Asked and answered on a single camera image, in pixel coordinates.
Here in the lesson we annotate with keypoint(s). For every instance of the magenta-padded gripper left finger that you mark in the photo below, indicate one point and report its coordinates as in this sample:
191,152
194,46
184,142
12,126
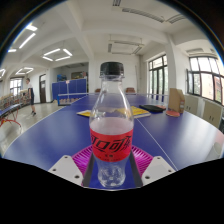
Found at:
75,166

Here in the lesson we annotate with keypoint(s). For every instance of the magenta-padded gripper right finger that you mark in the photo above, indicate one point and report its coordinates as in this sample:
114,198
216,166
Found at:
148,166

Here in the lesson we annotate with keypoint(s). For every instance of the clear red-labelled drink bottle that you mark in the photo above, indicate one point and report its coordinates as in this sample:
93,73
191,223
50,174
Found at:
111,140

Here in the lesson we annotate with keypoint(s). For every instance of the yellow book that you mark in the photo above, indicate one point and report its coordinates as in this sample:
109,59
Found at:
141,112

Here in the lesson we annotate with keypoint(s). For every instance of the brown cardboard box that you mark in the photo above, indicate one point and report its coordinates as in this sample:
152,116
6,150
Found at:
176,100

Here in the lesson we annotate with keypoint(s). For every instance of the cream two-door cabinet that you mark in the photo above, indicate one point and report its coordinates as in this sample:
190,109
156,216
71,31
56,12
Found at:
212,113
191,104

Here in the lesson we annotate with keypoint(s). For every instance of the brown armchair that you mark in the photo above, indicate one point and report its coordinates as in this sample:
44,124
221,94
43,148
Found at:
130,90
97,90

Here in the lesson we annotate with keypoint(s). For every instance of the blue partition screens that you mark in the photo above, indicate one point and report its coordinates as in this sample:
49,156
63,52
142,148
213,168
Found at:
70,87

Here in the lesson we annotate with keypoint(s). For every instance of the dark door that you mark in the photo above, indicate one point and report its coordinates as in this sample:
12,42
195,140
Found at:
43,89

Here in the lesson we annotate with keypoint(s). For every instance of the person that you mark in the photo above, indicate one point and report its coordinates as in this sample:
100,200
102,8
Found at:
31,95

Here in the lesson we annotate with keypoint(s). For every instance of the tall black-framed window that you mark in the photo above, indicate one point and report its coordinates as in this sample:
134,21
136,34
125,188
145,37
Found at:
158,76

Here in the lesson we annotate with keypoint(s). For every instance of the wide black-framed window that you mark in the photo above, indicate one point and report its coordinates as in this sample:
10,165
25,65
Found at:
206,80

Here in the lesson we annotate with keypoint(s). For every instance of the ceiling air conditioner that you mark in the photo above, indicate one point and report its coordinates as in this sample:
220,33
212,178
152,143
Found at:
125,46

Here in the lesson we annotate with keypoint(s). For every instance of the ceiling lights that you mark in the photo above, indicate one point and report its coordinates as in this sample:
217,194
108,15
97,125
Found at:
27,40

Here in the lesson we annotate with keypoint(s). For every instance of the blue wall poster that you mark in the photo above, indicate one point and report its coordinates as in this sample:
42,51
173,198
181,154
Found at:
61,78

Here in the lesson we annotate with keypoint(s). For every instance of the dark wall picture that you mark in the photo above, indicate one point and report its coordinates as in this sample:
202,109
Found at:
79,75

